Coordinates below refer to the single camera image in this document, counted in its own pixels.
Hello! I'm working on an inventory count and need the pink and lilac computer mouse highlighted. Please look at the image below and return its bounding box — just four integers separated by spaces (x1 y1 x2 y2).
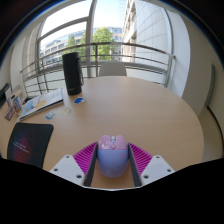
96 134 130 179

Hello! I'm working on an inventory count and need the red and black booklet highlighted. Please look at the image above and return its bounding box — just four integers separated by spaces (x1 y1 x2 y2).
4 105 17 121

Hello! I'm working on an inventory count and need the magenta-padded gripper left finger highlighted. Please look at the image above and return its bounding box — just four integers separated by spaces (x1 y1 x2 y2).
49 142 99 188

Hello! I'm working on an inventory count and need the black insulated drink bottle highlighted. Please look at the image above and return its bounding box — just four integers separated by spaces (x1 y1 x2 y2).
61 51 85 96

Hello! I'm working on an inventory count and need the round yellow sticker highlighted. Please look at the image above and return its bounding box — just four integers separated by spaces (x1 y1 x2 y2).
60 106 73 117

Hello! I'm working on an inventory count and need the white chair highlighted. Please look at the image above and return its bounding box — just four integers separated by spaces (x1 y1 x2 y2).
98 62 128 78

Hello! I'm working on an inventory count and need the pale blue sticker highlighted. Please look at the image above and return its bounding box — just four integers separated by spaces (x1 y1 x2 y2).
44 110 57 121

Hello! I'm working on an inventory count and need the white printed cup with plant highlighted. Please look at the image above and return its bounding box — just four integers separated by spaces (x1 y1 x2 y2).
12 95 24 111

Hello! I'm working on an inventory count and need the metal balcony railing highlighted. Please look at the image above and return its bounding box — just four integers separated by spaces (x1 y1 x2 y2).
19 41 176 98

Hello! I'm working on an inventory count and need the black mouse pad red print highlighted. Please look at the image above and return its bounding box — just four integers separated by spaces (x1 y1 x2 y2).
6 122 55 169

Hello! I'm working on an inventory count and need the black file holder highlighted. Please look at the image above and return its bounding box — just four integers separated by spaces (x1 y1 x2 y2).
0 82 14 109

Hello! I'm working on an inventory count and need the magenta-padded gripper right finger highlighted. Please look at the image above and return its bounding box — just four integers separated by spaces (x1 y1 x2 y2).
127 142 176 187

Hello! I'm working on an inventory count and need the small blue sticker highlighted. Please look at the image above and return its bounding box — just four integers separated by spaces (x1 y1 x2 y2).
73 96 87 104

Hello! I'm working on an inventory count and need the light blue illustrated magazine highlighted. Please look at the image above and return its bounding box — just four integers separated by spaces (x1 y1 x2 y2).
18 87 65 121

